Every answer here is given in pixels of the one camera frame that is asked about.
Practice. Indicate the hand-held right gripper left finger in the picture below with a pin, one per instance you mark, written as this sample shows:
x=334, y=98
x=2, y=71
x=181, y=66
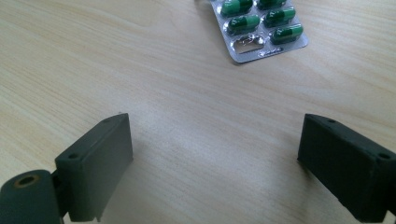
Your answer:
x=93, y=174

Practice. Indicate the green capsule blister pack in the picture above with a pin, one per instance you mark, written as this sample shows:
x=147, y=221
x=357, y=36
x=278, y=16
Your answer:
x=258, y=28

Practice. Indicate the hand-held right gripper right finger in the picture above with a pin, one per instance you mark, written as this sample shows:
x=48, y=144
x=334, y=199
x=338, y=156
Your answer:
x=348, y=168

